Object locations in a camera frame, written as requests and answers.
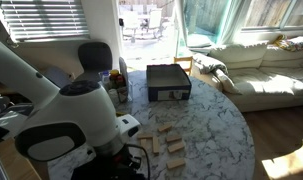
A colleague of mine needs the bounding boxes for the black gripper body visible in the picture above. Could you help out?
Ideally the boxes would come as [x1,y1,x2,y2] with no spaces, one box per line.
[70,146,148,180]

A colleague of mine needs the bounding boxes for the yellow-lid jar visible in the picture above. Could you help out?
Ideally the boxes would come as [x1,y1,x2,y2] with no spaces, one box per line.
[109,68,121,81]

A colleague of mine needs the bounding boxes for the light wooden block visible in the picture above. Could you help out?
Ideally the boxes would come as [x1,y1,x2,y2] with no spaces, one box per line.
[136,132,154,140]
[157,122,174,134]
[165,158,187,171]
[165,133,183,144]
[167,141,186,154]
[139,138,149,152]
[152,135,161,155]

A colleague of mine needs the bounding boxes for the yellow dog picture book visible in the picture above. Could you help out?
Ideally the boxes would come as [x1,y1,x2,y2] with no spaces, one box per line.
[115,110,129,118]

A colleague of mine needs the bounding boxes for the bottles cluster on table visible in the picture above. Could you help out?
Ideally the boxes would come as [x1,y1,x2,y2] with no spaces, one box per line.
[98,68,135,108]

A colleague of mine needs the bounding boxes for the red-cap bottle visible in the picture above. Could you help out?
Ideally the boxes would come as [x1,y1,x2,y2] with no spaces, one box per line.
[115,75,126,90]

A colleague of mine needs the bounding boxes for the blue-cap white bottle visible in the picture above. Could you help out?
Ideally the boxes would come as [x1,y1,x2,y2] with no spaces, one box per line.
[101,70,113,89]

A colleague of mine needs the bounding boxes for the wooden side cabinet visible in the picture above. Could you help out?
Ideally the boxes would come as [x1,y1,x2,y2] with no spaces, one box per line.
[0,137,42,180]

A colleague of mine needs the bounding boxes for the dark blue cardboard box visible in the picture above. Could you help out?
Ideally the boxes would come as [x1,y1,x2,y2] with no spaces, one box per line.
[145,63,193,103]

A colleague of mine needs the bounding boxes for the small wooden chair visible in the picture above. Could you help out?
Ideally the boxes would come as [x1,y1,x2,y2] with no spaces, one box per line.
[173,55,195,77]

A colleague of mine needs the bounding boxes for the white folded blanket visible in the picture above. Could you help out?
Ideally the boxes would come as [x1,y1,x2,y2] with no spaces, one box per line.
[191,52,229,76]

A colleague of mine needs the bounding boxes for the white patio chair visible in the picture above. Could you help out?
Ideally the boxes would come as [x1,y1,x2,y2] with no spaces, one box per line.
[145,8,165,39]
[121,9,142,43]

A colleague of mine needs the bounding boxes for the white sofa cushion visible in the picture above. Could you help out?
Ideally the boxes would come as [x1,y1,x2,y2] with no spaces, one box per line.
[211,67,243,96]

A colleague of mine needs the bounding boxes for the white window blinds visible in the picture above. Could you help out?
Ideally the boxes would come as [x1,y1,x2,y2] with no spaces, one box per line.
[0,0,91,43]

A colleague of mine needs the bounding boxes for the white sheer curtain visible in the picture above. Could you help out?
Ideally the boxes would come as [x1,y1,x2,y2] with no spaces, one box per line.
[173,0,192,58]

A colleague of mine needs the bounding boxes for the white sofa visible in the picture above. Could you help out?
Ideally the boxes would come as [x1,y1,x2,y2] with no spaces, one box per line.
[190,34,303,113]

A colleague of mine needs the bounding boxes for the colourful sofa pillow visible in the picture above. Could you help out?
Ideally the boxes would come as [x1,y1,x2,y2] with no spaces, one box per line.
[273,35,303,53]

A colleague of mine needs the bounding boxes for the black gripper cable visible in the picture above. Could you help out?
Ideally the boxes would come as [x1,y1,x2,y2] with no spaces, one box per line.
[125,143,153,180]

